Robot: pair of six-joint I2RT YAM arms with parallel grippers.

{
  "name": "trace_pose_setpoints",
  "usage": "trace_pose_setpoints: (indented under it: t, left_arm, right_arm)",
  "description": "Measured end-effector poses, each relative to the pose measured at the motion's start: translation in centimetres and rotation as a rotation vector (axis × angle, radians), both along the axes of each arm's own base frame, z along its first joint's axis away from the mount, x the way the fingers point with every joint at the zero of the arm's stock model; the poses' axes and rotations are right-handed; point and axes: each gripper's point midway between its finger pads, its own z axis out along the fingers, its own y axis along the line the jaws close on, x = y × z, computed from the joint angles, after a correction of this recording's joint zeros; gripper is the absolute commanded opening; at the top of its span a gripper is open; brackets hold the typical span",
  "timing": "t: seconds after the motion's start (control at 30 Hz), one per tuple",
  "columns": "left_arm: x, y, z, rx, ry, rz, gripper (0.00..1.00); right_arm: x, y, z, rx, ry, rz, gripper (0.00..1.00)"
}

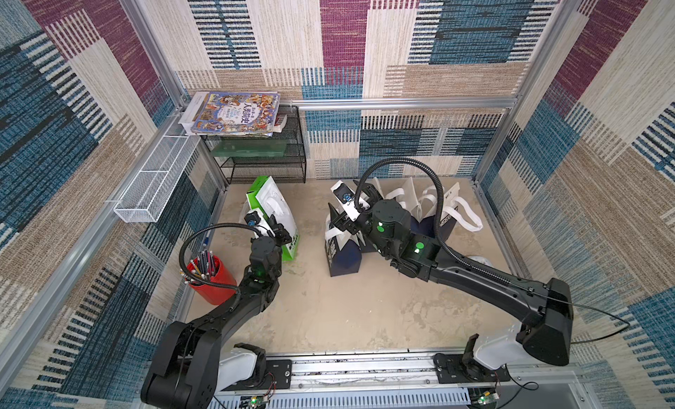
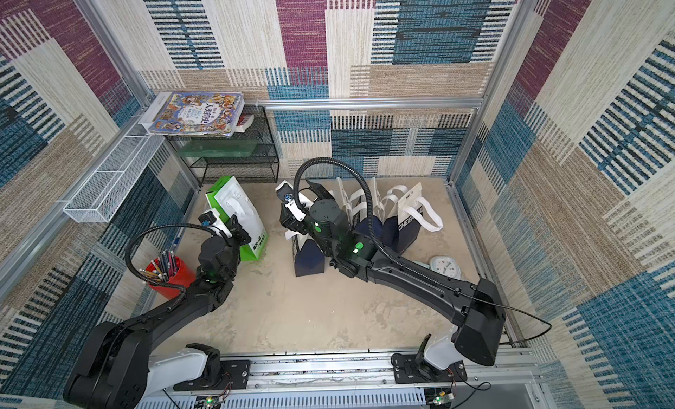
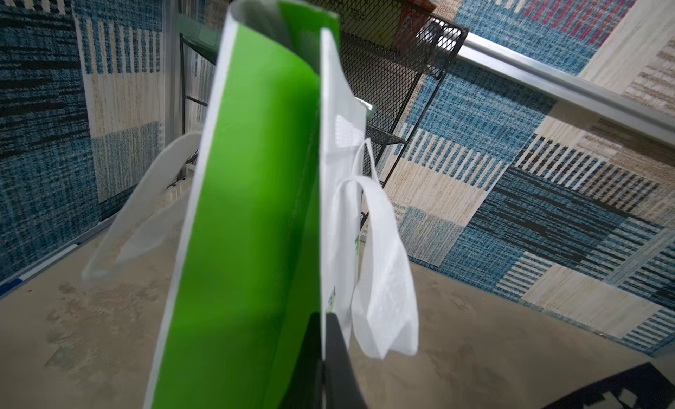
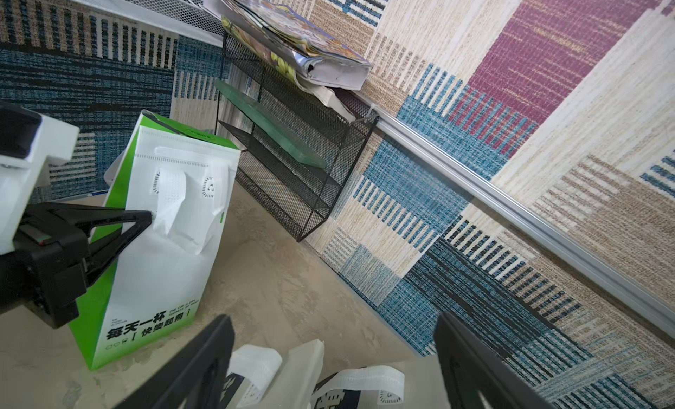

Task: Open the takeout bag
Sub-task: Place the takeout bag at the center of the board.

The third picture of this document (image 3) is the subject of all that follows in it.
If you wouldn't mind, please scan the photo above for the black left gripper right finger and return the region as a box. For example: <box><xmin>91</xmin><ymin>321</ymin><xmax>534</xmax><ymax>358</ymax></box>
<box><xmin>545</xmin><ymin>363</ymin><xmax>674</xmax><ymax>409</ymax></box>

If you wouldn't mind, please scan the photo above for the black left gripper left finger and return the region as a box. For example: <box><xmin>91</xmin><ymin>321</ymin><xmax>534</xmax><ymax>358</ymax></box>
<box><xmin>279</xmin><ymin>312</ymin><xmax>367</xmax><ymax>409</ymax></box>

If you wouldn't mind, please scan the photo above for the green white takeout bag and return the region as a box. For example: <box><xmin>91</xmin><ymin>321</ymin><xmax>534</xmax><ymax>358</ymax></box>
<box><xmin>83</xmin><ymin>0</ymin><xmax>419</xmax><ymax>408</ymax></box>

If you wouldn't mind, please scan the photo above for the green folder on shelf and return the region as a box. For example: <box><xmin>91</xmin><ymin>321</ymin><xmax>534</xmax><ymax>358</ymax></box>
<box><xmin>177</xmin><ymin>14</ymin><xmax>221</xmax><ymax>56</ymax></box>

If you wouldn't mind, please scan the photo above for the colourful picture book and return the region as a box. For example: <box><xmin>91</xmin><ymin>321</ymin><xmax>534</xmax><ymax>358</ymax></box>
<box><xmin>394</xmin><ymin>0</ymin><xmax>441</xmax><ymax>52</ymax></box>

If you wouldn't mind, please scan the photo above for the black wire mesh shelf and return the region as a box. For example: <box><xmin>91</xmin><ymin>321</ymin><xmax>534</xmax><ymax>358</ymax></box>
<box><xmin>176</xmin><ymin>0</ymin><xmax>469</xmax><ymax>231</ymax></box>

